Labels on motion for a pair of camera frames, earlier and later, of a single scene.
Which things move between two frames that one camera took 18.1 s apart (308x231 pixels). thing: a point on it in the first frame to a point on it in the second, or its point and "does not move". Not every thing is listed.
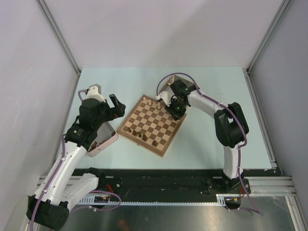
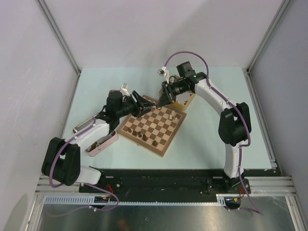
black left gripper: [119, 109] to [146, 104]
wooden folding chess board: [149, 125] does not move
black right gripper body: [176, 108] to [173, 89]
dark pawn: [134, 133] does not move
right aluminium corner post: [247, 71] does not move
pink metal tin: [106, 135] does not move
